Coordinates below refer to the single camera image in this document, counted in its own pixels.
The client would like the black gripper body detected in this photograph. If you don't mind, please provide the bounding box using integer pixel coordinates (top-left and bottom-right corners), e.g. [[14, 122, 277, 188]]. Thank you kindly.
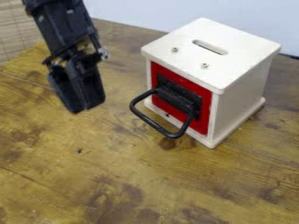
[[22, 0, 107, 67]]

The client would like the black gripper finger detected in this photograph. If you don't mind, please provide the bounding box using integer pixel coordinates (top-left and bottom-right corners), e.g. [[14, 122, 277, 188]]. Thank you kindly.
[[65, 55, 105, 109], [47, 66, 83, 113]]

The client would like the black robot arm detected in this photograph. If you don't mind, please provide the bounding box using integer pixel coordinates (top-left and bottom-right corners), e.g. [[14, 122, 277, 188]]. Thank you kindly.
[[22, 0, 107, 113]]

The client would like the red drawer front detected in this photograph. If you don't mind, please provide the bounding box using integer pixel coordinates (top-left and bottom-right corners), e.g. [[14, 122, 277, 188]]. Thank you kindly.
[[150, 62, 212, 135]]

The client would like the white wooden drawer box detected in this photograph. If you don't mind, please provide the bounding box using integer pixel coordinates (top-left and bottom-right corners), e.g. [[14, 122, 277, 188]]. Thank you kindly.
[[141, 17, 280, 148]]

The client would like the black metal drawer handle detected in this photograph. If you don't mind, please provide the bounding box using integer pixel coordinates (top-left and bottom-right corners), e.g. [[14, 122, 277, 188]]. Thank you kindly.
[[129, 74, 201, 139]]

